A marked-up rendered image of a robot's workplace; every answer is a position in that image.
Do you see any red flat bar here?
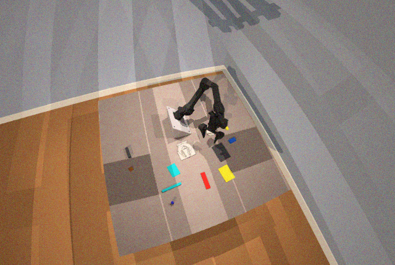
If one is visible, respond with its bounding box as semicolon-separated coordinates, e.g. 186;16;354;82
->
201;172;210;189

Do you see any yellow flat rectangular plate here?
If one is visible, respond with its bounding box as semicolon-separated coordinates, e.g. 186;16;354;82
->
218;165;234;182

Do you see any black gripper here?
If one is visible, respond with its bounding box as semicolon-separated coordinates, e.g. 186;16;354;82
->
198;122;225;144

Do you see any small blue block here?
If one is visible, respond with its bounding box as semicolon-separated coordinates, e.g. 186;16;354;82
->
228;137;236;144

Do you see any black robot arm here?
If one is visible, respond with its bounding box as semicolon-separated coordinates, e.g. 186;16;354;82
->
173;78;228;129

